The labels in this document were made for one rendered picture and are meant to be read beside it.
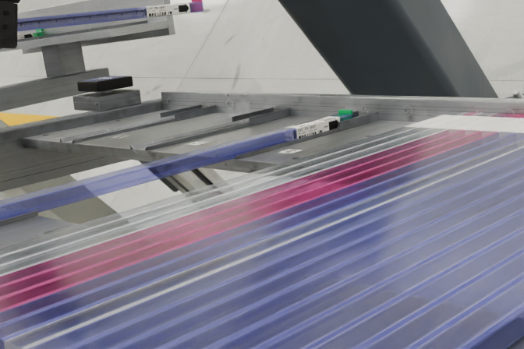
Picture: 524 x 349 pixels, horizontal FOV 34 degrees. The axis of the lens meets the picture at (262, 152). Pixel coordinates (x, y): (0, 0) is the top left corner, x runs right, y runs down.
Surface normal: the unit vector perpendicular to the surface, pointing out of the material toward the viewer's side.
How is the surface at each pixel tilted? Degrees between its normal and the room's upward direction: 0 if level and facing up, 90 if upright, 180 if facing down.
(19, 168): 90
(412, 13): 90
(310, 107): 45
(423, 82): 90
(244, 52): 0
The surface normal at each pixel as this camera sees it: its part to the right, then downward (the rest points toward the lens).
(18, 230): -0.08, -0.98
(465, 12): -0.54, -0.56
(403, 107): -0.68, 0.19
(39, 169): 0.73, 0.07
